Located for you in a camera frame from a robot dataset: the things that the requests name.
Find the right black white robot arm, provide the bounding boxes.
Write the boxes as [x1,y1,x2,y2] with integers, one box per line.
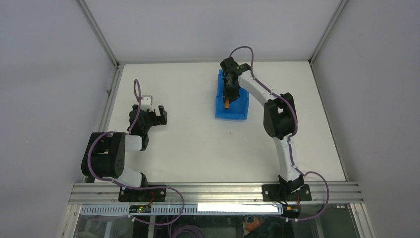
[220,57,304,201]

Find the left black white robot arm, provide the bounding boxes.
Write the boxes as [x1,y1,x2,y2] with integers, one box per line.
[81,105,167,201]

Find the blue plastic storage bin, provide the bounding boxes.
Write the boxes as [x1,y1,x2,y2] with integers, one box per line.
[215,69,249,120]

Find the small green lit circuit board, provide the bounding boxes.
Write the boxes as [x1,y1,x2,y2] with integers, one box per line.
[129,205,152,215]

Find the orange object under table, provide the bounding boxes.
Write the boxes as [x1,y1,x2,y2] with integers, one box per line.
[244,215,265,233]

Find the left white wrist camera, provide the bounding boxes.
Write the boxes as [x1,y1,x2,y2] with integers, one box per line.
[140,95,155,112]

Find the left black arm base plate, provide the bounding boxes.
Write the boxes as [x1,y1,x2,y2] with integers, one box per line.
[118,188,166,203]

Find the white slotted cable duct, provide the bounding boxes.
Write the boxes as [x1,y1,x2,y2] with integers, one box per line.
[80,203,283,216]

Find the aluminium front frame rail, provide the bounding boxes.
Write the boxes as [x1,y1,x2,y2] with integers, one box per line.
[68,181,364,205]

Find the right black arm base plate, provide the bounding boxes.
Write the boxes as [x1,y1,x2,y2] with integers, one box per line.
[262,184,312,202]

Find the coiled purple cable below table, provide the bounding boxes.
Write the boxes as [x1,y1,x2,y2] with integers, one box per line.
[170,225,206,238]

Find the left aluminium frame post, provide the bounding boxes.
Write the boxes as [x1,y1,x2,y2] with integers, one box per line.
[75,0,119,67]

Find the aluminium frame post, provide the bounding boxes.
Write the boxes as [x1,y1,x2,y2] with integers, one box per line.
[309,0,348,66]
[75,0,119,67]

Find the right aluminium frame post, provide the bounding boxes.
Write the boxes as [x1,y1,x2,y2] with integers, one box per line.
[309,0,348,66]

